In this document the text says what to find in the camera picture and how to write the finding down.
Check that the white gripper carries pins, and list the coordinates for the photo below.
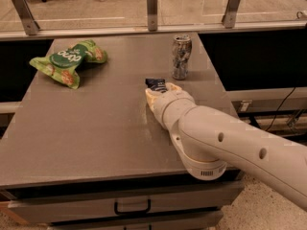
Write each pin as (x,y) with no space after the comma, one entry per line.
(167,102)

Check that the dark blue rxbar wrapper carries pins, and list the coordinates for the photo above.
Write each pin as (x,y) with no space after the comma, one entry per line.
(156,85)

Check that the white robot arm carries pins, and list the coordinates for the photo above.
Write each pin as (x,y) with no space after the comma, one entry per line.
(207,140)

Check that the dented silver redbull can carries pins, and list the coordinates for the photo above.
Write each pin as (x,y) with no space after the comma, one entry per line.
(182,49)

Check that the black table leg stand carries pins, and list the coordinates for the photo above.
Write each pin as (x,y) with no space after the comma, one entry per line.
(253,121)

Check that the green chip bag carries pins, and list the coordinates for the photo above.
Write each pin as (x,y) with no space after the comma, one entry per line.
(61,66)

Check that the grey lower drawer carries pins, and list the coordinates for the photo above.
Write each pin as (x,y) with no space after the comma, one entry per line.
(198,220)

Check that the grey drawer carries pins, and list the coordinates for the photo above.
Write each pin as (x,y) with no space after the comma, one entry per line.
(197,195)
(198,220)

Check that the grey upper drawer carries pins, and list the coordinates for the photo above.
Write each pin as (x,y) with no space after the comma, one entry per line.
(197,195)

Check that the right metal bracket post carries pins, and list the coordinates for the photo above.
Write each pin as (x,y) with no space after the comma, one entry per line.
(229,18)

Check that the metal bracket post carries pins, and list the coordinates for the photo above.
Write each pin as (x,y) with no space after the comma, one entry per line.
(229,18)
(152,15)
(26,17)

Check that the middle metal bracket post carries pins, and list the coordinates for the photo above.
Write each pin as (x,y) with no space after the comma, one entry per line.
(152,15)

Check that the black drawer handle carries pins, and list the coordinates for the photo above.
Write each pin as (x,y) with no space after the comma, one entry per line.
(132,208)

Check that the left metal bracket post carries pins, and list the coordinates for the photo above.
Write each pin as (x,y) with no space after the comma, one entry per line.
(26,17)

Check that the grey metal window rail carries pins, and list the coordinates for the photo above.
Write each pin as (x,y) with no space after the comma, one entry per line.
(172,29)

